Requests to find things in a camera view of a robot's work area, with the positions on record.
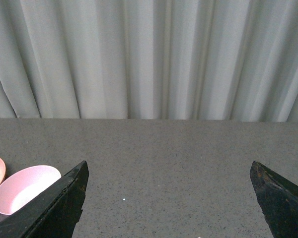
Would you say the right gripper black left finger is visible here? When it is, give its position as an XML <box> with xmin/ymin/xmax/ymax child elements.
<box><xmin>0</xmin><ymin>161</ymin><xmax>89</xmax><ymax>238</ymax></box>

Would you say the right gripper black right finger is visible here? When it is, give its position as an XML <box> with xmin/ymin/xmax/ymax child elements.
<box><xmin>250</xmin><ymin>161</ymin><xmax>298</xmax><ymax>238</ymax></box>

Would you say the grey-white curtain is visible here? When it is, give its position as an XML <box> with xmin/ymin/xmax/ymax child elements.
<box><xmin>0</xmin><ymin>0</ymin><xmax>298</xmax><ymax>122</ymax></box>

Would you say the light pink bowl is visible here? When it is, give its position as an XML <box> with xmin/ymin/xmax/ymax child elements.
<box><xmin>0</xmin><ymin>165</ymin><xmax>61</xmax><ymax>215</ymax></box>

